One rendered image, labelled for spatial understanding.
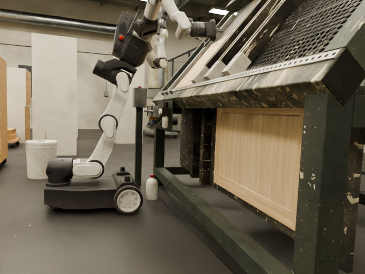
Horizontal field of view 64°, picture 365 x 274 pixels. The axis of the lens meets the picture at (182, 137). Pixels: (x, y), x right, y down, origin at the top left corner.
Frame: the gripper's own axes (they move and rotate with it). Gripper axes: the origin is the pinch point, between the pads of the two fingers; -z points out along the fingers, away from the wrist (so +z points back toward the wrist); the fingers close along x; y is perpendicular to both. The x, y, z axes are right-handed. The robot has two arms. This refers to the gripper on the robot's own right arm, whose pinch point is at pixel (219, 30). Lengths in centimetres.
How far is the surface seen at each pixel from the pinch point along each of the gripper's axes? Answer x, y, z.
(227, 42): -5.3, 8.4, -9.9
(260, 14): 6.2, -14.2, -20.5
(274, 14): -1.9, -39.5, -12.2
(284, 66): -33, -86, 16
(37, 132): -76, 296, 157
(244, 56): -22.0, -39.6, 4.9
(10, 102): -26, 464, 227
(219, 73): -27.5, -14.4, 7.2
